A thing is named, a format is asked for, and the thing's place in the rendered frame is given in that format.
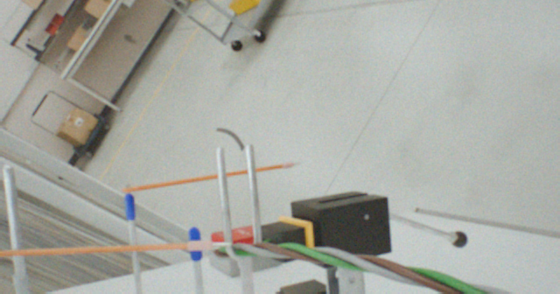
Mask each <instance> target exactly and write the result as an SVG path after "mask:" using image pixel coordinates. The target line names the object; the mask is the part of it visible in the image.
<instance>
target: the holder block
mask: <svg viewBox="0 0 560 294"><path fill-rule="evenodd" d="M290 207H291V218H297V217H300V218H304V219H307V220H310V221H315V222H316V225H317V236H318V247H319V248H329V249H338V250H341V251H344V252H347V253H348V254H351V255H366V256H382V255H386V254H390V253H392V243H391V231H390V219H389V198H388V196H386V197H382V195H378V194H368V193H367V192H358V191H351V192H341V193H335V194H330V196H325V197H319V198H314V199H304V200H298V201H293V202H291V203H290ZM364 215H368V216H369V219H368V220H366V219H364ZM310 263H313V264H315V266H318V267H320V268H322V269H324V270H325V269H329V268H332V267H336V265H332V264H330V263H321V262H310Z"/></svg>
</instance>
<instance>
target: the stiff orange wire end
mask: <svg viewBox="0 0 560 294"><path fill-rule="evenodd" d="M293 165H300V163H296V164H293V163H284V164H279V165H273V166H266V167H261V168H256V172H264V171H270V170H275V169H288V168H291V167H293ZM247 173H248V170H242V171H231V172H227V177H229V176H234V175H242V174H247ZM217 178H218V174H213V175H206V176H200V177H194V178H182V180H180V179H177V181H171V182H164V183H158V184H153V185H141V186H135V187H130V188H123V189H122V191H123V192H124V193H128V192H134V191H142V190H148V189H154V188H159V187H166V186H176V185H182V184H189V183H194V182H200V181H207V180H212V179H217Z"/></svg>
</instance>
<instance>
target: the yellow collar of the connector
mask: <svg viewBox="0 0 560 294"><path fill-rule="evenodd" d="M278 219H279V221H283V222H288V223H291V224H295V225H299V226H303V227H305V234H306V245H307V248H310V249H314V247H313V237H312V223H311V222H309V221H305V220H298V219H294V218H290V217H286V216H279V217H278Z"/></svg>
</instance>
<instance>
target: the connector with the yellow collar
mask: <svg viewBox="0 0 560 294"><path fill-rule="evenodd" d="M294 219H298V220H302V221H309V222H311V225H312V237H313V247H314V248H318V247H319V237H318V236H317V225H316V222H315V221H312V220H307V219H304V218H300V217H297V218H294ZM261 231H262V241H264V240H267V239H271V241H267V242H270V243H273V244H276V245H277V244H282V243H297V244H302V245H305V246H307V245H306V234H305V227H303V226H299V225H295V224H291V223H288V222H283V221H277V222H273V223H268V224H264V225H261ZM270 258H272V259H275V260H277V261H279V262H282V263H288V262H291V261H295V260H297V259H294V258H274V257H270Z"/></svg>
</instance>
